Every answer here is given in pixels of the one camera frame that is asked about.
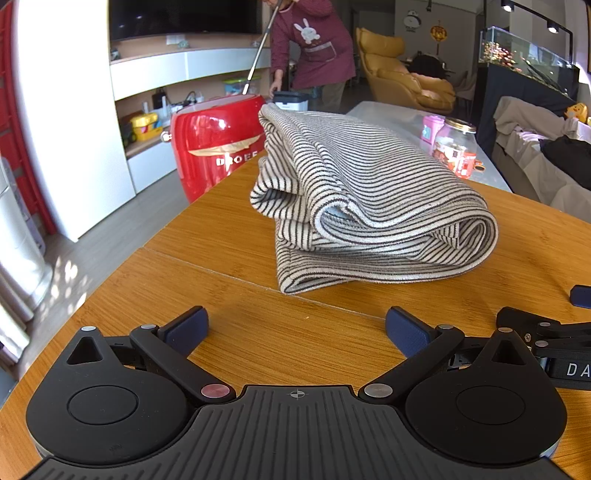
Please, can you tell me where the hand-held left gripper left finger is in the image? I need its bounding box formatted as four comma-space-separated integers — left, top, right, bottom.
67, 305, 236, 404

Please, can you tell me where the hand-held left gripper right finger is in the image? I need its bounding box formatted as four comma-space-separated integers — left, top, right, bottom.
359, 306, 529, 403

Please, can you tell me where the striped long-sleeve shirt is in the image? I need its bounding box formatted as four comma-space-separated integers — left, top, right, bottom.
249, 104, 499, 295

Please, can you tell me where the black jacket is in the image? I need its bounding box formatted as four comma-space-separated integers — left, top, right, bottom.
539, 135, 591, 178

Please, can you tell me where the grey sofa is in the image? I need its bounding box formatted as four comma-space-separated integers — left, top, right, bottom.
492, 95, 591, 217

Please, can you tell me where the red mini fridge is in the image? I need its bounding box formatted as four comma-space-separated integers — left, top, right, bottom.
161, 93, 267, 205

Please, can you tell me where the beige blanket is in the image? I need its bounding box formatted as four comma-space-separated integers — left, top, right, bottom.
493, 96, 591, 210

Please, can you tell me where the glass jar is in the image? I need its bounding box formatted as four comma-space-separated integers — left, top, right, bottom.
434, 117, 477, 166

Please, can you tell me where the white appliance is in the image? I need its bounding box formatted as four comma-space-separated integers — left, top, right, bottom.
0, 157, 49, 287

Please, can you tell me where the pink plastic container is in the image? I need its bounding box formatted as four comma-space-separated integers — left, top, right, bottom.
421, 115, 446, 144

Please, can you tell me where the yellow toy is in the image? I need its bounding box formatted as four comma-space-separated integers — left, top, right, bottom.
122, 112, 160, 144

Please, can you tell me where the white coffee table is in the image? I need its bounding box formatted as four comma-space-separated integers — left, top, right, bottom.
346, 100, 513, 193

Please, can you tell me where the black fish tank cabinet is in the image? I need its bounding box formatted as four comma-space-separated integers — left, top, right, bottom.
475, 62, 580, 148

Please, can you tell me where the white power strip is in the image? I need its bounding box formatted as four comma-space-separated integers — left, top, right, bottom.
173, 91, 206, 114

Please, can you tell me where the clear box with green lid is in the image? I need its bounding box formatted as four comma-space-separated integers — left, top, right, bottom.
223, 76, 262, 97

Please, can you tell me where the white mop bucket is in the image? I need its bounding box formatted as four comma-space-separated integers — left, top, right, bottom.
270, 90, 309, 113

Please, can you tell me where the glass fish tank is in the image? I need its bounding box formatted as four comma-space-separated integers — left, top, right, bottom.
479, 26, 580, 97

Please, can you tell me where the yellow armchair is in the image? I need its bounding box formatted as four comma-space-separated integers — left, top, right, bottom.
355, 27, 457, 114

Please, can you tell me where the white television cabinet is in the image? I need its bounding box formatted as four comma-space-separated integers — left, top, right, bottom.
109, 34, 278, 197

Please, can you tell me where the dark cloth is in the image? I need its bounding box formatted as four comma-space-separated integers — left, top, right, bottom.
409, 53, 448, 79

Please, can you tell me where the metal mop pole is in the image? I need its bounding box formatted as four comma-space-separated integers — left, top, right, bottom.
240, 0, 283, 95

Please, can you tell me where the black television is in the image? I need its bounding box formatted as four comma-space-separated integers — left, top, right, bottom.
109, 0, 263, 41

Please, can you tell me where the red plastic frame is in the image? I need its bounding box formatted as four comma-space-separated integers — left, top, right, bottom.
0, 0, 58, 236

